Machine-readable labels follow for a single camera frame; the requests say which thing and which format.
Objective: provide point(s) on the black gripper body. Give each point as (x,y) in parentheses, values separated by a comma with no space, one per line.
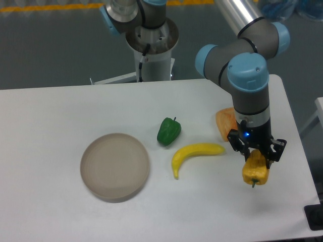
(256,137)

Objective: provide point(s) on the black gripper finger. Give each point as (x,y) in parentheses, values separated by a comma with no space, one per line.
(274,151)
(237,144)

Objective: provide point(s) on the yellow toy bell pepper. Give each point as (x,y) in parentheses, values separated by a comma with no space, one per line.
(254,171)

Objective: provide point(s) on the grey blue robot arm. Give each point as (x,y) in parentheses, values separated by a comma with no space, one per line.
(238,68)

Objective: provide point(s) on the green toy bell pepper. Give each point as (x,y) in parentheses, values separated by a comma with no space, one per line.
(169,131)

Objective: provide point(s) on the beige round plate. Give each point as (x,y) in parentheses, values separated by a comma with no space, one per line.
(115,167)

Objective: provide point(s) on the yellow toy banana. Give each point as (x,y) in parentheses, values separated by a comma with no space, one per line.
(193,150)

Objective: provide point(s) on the white furniture edge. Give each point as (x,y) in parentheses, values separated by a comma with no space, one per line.
(313,120)

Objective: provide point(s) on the black object at table edge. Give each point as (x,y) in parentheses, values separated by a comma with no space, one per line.
(314,216)

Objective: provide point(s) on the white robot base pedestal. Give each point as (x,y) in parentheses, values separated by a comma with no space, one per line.
(152,50)

